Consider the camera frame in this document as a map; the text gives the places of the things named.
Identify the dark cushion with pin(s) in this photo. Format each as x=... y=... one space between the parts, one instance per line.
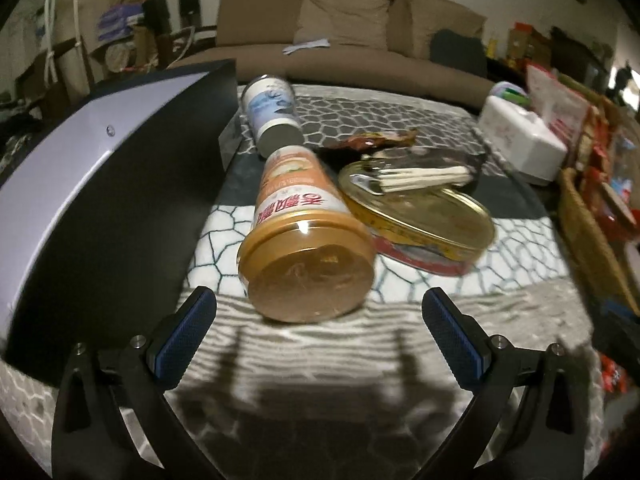
x=457 y=52

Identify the green and white wipes pack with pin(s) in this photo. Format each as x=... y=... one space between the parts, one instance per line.
x=510 y=92

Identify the black speaker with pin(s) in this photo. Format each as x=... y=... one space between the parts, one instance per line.
x=189 y=1

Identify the beige sofa cushion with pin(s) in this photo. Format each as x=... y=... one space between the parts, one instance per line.
x=345 y=15

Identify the dark cookie packet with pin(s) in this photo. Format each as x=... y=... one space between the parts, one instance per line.
x=450 y=162

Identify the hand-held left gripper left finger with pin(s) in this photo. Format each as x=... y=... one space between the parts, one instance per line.
x=181 y=342

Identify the dark storage container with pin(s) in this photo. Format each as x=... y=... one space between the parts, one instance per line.
x=125 y=185

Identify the oval gold tin can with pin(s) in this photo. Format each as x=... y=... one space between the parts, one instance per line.
x=430 y=217

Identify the white paper sheet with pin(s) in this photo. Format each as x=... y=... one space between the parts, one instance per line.
x=305 y=46

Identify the white tissue box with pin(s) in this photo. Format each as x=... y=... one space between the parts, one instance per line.
x=520 y=135

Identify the blue-white label bottle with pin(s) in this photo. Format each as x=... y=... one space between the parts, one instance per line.
x=272 y=110

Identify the white drying rack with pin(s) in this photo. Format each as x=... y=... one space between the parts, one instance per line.
x=50 y=25

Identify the wicker basket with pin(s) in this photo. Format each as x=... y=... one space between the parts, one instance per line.
x=590 y=230

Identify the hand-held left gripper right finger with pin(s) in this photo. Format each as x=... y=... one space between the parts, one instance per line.
x=454 y=342

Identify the red and white packet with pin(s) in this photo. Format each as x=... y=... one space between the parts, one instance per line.
x=555 y=105

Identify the brown snack packet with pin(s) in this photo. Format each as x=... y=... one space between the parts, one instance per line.
x=365 y=141

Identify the blue and purple folded bundle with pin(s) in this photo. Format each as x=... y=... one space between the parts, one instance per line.
x=116 y=20

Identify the brown sofa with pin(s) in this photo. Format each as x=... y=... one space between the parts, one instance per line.
x=360 y=67

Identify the grey patterned table cloth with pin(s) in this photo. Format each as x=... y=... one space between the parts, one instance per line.
x=310 y=360

